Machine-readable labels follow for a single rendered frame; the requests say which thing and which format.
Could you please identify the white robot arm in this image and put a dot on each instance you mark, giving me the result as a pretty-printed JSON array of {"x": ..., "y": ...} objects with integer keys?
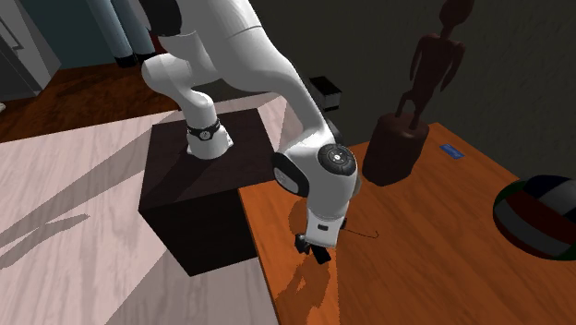
[{"x": 243, "y": 58}]

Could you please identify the dark robot stand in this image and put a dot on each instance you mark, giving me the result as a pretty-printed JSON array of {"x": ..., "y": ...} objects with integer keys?
[{"x": 189, "y": 211}]

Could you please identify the dark brown figure statue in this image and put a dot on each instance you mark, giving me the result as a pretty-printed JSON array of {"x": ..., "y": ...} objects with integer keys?
[{"x": 393, "y": 151}]

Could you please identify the small black box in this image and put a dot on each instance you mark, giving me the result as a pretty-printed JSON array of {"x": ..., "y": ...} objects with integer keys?
[{"x": 325, "y": 90}]

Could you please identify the small blue card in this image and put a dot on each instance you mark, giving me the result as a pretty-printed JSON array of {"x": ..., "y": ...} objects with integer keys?
[{"x": 452, "y": 151}]

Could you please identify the grey cabinet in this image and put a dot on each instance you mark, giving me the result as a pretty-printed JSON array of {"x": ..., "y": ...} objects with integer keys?
[{"x": 27, "y": 54}]

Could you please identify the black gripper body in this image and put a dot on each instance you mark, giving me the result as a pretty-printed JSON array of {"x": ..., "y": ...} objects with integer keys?
[{"x": 320, "y": 255}]

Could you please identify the multicoloured striped ball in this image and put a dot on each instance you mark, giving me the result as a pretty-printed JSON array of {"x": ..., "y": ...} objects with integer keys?
[{"x": 535, "y": 216}]

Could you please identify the grey-blue post black foot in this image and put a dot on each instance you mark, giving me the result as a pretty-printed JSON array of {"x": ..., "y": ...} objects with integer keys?
[
  {"x": 135, "y": 36},
  {"x": 110, "y": 31}
]

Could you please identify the orange wooden table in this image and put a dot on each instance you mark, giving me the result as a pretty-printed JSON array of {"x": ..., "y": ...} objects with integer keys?
[{"x": 427, "y": 270}]

